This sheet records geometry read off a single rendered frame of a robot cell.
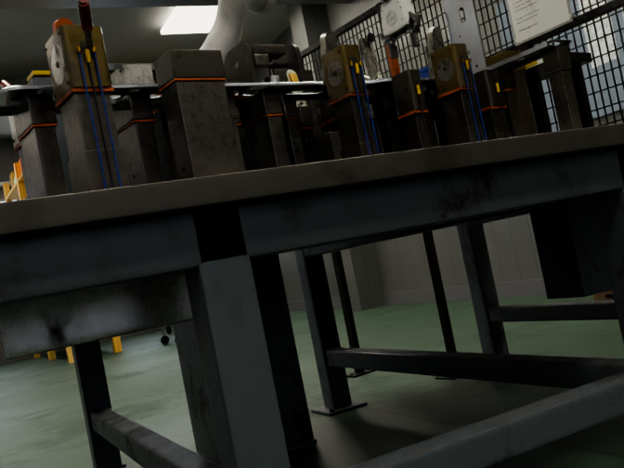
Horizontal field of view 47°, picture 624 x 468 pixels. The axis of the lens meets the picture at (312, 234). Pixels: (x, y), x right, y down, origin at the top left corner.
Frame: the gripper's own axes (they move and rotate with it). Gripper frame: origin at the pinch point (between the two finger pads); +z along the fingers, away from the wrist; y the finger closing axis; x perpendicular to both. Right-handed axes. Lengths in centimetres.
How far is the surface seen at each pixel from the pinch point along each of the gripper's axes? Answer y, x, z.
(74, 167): 17, -109, 31
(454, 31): -2.6, 26.6, -7.6
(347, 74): 22, -43, 15
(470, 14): 4.8, 26.6, -10.2
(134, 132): 5, -91, 22
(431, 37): 17.5, -7.3, 3.1
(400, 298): -375, 317, 106
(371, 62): -14.9, 0.2, -1.2
